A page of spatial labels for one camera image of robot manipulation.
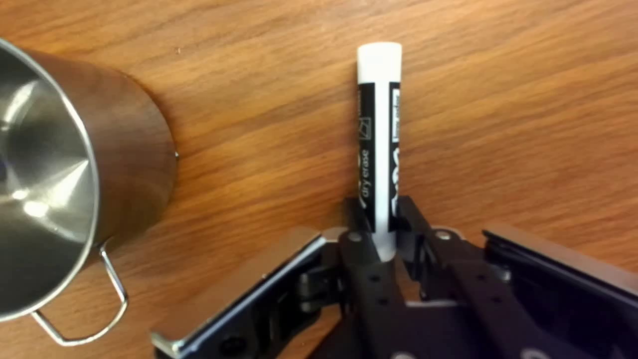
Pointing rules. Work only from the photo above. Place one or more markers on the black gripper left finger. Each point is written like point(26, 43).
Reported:
point(361, 292)

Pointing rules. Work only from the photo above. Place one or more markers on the silver metal pot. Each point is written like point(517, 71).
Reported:
point(126, 146)

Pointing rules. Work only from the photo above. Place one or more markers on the black white dry-erase marker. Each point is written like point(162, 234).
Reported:
point(379, 133)

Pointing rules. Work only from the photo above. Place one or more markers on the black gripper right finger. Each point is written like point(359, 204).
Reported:
point(479, 300)

